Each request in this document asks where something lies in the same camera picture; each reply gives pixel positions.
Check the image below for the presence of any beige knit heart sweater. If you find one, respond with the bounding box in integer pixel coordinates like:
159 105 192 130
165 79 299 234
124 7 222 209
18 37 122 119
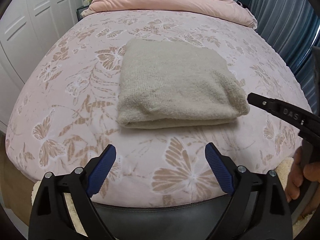
118 39 250 129

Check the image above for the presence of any cream fluffy rug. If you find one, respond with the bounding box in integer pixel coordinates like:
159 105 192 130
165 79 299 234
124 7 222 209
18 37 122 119
31 157 315 239

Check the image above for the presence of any pink folded duvet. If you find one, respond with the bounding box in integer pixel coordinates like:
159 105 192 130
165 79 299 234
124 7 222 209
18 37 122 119
81 0 258 29

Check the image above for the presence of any pink butterfly bed blanket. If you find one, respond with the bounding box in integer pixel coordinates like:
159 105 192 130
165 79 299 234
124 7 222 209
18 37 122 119
5 11 310 207

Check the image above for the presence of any dark bedside table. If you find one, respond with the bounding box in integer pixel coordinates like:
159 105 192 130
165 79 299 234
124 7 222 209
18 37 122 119
76 5 89 22

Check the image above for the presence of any person's right hand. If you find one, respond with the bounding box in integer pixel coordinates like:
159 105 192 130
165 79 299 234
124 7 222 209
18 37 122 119
285 146 319 203

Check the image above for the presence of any white panelled wardrobe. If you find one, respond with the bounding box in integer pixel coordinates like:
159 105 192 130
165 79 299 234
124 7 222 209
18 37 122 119
1 0 83 133

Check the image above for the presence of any blue grey curtain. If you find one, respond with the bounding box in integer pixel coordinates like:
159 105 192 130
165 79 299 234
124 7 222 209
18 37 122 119
249 0 319 112

